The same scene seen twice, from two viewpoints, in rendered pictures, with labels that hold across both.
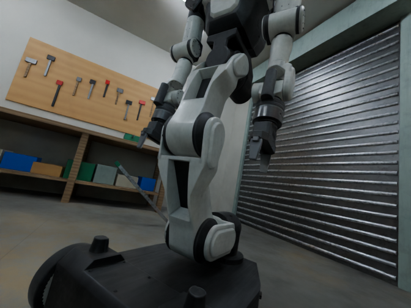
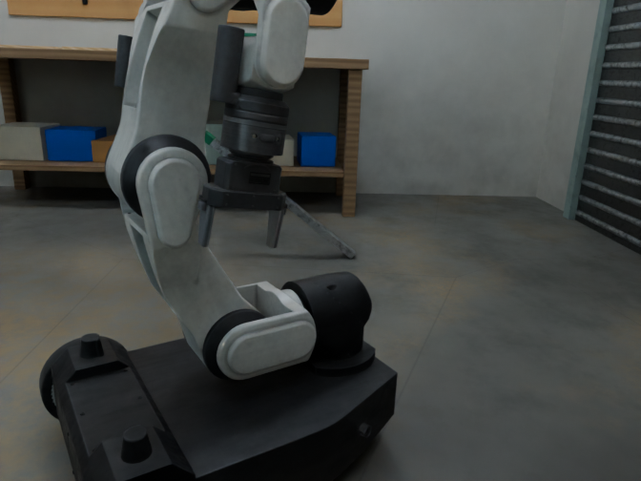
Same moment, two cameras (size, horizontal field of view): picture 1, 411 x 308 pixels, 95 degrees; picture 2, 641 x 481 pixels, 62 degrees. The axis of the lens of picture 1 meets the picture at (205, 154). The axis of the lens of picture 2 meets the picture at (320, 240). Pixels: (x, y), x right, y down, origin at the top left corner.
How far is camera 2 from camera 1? 0.66 m
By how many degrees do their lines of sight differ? 36
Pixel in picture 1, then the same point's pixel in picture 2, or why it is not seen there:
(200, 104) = (134, 125)
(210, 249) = (228, 365)
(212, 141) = (155, 205)
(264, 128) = (221, 177)
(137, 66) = not seen: outside the picture
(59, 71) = not seen: outside the picture
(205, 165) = (156, 248)
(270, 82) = (217, 69)
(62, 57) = not seen: outside the picture
